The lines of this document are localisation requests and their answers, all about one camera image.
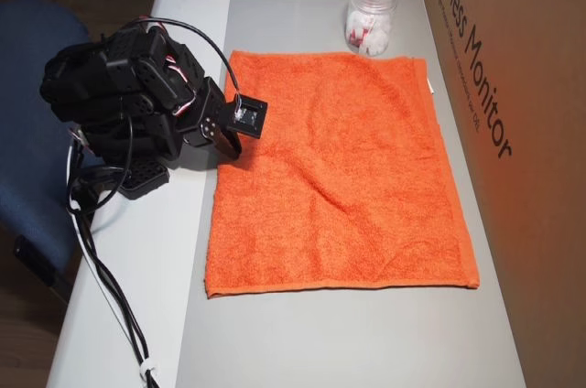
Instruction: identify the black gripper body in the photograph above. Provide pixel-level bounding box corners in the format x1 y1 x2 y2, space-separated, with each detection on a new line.
180 77 229 149

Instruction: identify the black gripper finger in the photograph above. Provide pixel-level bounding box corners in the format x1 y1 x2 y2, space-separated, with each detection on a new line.
214 129 244 162

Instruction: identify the orange terry towel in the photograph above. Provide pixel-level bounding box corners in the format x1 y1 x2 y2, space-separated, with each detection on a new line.
202 49 481 300

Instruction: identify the black table clamp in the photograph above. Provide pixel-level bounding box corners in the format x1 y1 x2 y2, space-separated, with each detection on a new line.
117 160 172 201

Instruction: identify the red white paper label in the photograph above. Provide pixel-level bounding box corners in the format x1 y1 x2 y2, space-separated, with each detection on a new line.
348 16 374 51

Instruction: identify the blue office chair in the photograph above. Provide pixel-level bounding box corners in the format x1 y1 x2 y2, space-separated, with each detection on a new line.
0 0 129 305

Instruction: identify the clear plastic jar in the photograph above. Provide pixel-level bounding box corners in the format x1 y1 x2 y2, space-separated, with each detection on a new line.
343 0 400 58

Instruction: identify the brown cardboard monitor box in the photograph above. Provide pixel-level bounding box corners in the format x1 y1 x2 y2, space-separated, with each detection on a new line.
420 0 586 388

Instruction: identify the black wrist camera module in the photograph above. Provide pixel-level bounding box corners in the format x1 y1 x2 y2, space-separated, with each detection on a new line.
219 93 269 140

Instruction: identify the white cable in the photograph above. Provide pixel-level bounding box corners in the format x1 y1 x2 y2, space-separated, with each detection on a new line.
67 145 144 364

